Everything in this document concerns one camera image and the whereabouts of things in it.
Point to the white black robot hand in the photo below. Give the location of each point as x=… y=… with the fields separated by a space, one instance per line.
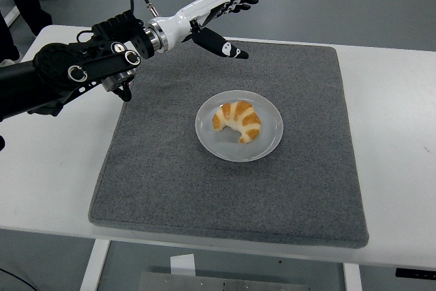
x=190 y=15

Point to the golden croissant bread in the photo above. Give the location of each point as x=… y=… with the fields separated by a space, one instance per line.
x=245 y=117

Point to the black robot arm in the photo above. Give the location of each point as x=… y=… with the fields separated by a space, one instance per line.
x=51 y=66

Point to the pale grey round plate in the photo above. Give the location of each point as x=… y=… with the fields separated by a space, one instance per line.
x=207 y=134

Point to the grey metal plate with screws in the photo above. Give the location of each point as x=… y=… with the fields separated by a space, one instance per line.
x=221 y=282

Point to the grey felt table mat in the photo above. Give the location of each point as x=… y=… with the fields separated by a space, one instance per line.
x=170 y=175

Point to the white table leg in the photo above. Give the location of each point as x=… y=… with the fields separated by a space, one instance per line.
x=352 y=279
x=95 y=267

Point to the black table control panel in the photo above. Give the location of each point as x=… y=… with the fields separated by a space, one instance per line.
x=415 y=272

